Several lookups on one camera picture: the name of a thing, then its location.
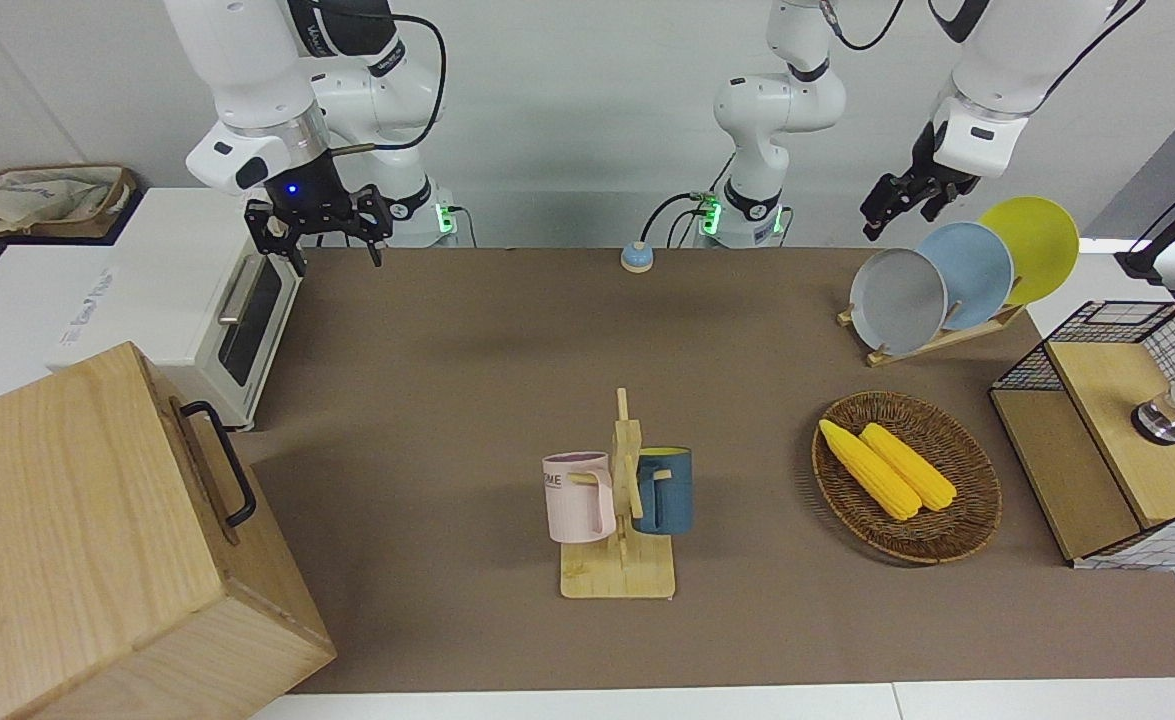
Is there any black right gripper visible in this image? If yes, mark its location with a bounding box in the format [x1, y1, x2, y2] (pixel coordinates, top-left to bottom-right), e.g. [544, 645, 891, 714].
[244, 150, 395, 280]

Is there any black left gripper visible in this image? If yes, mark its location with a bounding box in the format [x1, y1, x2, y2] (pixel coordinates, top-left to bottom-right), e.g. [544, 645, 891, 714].
[860, 119, 984, 242]

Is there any black drawer handle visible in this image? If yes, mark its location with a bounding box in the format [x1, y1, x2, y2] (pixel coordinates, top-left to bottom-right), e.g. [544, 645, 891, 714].
[177, 400, 259, 530]

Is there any light wooden drawer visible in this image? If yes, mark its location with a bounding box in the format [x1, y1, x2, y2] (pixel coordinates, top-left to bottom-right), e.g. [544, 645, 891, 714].
[137, 345, 268, 601]

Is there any light blue plate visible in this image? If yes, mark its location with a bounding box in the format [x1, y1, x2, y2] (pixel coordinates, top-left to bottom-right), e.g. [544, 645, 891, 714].
[915, 221, 1015, 332]

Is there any grey plate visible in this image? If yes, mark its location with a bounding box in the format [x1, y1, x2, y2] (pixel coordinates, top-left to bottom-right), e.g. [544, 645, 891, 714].
[849, 247, 949, 356]

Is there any yellow plate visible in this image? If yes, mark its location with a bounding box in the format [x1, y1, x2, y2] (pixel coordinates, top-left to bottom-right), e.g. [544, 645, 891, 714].
[977, 196, 1081, 306]

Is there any wooden plate rack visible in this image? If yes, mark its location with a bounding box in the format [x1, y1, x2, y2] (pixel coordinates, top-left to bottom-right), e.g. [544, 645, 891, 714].
[837, 300, 1028, 368]

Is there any white toaster oven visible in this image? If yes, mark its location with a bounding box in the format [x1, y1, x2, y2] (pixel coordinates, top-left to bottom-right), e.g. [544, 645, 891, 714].
[47, 188, 306, 433]

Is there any brown table mat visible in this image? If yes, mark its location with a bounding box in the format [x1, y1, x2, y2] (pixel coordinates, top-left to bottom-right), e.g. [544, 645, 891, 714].
[232, 245, 1175, 696]

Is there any brown cardboard box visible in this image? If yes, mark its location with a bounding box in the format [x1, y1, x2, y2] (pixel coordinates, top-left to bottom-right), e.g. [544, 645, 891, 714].
[0, 163, 140, 241]

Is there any yellow corn cob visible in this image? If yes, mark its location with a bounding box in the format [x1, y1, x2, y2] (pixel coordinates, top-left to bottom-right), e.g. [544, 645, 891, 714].
[859, 422, 958, 513]
[818, 418, 923, 521]

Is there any white plastic bag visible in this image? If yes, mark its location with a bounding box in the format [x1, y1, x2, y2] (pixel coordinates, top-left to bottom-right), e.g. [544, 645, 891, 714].
[0, 170, 123, 223]

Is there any brown woven basket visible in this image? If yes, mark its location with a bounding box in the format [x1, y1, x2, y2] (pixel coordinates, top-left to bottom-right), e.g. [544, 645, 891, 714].
[811, 391, 1003, 566]

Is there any pink mug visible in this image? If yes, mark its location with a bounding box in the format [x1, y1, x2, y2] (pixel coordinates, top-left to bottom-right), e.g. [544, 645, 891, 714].
[542, 452, 618, 544]

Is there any dark blue mug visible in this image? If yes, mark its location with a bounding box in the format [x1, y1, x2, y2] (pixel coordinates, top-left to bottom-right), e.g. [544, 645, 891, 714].
[632, 447, 694, 536]

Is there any light wooden cabinet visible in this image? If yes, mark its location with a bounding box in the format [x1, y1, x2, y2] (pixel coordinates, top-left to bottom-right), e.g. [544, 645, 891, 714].
[0, 342, 338, 720]

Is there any wooden mug rack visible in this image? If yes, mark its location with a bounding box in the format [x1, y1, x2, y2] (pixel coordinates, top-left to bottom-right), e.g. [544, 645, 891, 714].
[559, 388, 678, 601]

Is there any toaster oven door handle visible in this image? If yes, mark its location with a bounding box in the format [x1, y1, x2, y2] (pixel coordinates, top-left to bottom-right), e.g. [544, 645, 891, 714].
[217, 255, 266, 326]

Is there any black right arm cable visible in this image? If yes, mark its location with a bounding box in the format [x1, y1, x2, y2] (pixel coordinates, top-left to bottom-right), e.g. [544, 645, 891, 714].
[287, 0, 448, 155]

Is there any black camera stand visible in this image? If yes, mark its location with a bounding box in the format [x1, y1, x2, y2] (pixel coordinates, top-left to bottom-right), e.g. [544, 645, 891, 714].
[1115, 165, 1175, 286]

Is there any wood and wire desk shelf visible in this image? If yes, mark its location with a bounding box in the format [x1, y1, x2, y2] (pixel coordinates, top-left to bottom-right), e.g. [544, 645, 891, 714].
[989, 300, 1175, 573]

